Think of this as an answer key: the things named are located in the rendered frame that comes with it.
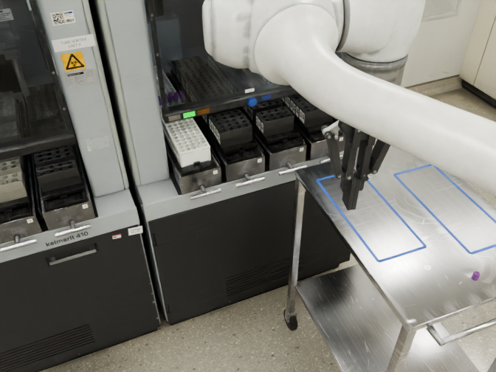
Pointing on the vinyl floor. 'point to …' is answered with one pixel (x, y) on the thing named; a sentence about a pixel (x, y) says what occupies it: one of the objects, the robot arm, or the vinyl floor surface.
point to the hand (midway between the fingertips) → (350, 190)
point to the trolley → (398, 266)
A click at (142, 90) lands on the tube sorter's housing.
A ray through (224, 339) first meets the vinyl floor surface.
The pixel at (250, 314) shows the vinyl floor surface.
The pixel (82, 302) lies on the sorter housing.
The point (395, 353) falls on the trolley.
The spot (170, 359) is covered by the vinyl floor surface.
